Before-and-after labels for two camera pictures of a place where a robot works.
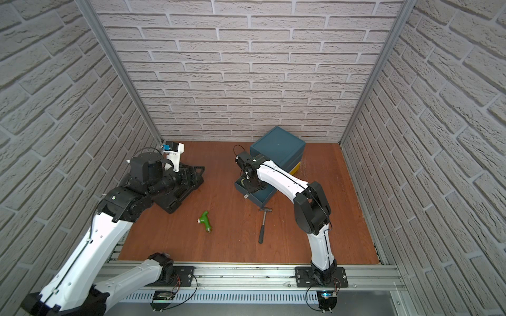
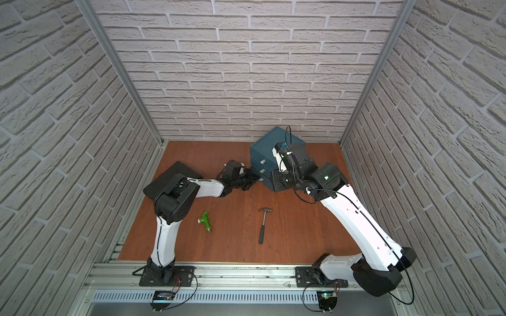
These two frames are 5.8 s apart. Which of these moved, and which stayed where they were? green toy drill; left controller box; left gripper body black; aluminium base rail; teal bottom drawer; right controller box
Moved: teal bottom drawer; left gripper body black
Stayed: green toy drill; left controller box; aluminium base rail; right controller box
